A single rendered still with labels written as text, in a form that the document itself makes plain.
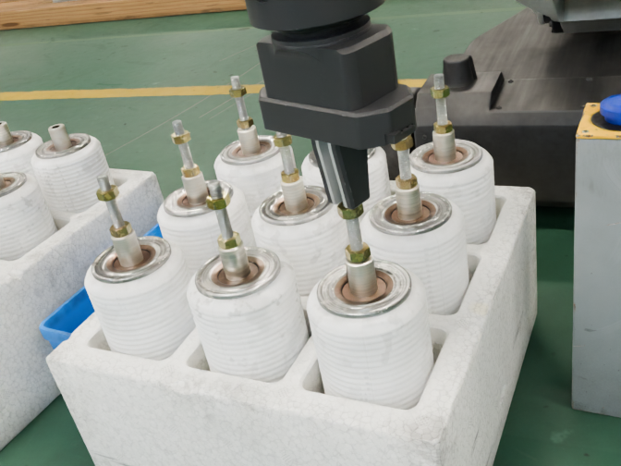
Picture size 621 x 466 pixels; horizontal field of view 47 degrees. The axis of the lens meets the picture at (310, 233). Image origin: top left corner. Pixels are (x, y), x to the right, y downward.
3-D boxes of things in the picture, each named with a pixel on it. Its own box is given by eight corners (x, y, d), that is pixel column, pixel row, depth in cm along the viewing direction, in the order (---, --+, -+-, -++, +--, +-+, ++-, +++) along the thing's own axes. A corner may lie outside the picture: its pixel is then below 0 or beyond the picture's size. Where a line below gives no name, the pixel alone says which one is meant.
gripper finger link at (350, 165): (339, 212, 51) (325, 132, 48) (367, 192, 53) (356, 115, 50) (356, 216, 50) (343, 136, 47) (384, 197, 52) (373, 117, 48)
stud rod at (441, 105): (438, 147, 73) (432, 77, 69) (441, 142, 74) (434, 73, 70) (447, 147, 72) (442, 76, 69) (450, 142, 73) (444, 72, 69)
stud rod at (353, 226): (368, 269, 56) (354, 184, 52) (367, 276, 55) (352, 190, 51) (355, 270, 56) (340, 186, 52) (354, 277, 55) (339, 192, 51)
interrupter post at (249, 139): (241, 152, 85) (236, 126, 84) (261, 147, 85) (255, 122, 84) (242, 159, 83) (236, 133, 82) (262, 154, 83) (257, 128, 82)
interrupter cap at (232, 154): (221, 148, 87) (219, 142, 87) (280, 135, 88) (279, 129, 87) (221, 173, 81) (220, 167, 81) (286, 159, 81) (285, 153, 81)
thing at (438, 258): (492, 378, 70) (482, 223, 61) (401, 408, 69) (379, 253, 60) (451, 324, 79) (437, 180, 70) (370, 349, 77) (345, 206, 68)
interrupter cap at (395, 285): (320, 270, 60) (319, 263, 60) (409, 261, 59) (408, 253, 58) (314, 326, 54) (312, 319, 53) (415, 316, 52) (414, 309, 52)
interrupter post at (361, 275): (349, 285, 57) (344, 251, 56) (379, 281, 57) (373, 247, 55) (348, 302, 55) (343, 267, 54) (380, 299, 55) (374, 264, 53)
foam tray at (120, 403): (268, 279, 106) (241, 172, 97) (538, 312, 88) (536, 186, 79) (103, 484, 77) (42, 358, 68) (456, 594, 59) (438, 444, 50)
